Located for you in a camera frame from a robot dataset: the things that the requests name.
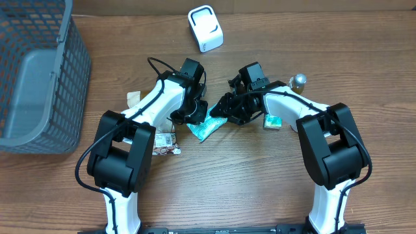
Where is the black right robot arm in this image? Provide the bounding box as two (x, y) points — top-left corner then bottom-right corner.
(210, 62), (372, 233)

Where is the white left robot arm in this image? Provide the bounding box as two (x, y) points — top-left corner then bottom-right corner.
(82, 58), (207, 233)

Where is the beige Pantree snack pouch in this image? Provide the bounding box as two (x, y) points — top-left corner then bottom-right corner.
(127, 91), (181, 155)

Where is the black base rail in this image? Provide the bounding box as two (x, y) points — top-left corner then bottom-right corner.
(77, 222), (367, 234)

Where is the dark grey plastic basket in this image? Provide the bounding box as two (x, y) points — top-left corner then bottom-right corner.
(1, 0), (91, 154)

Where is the yellow liquid bottle silver cap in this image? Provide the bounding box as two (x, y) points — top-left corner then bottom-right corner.
(288, 73), (307, 95)

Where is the small teal tissue pack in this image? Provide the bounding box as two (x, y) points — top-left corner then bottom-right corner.
(263, 114), (282, 130)

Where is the teal snack packet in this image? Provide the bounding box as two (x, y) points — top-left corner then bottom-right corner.
(187, 105), (228, 142)

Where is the white barcode scanner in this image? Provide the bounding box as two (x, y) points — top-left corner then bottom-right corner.
(187, 5), (224, 53)

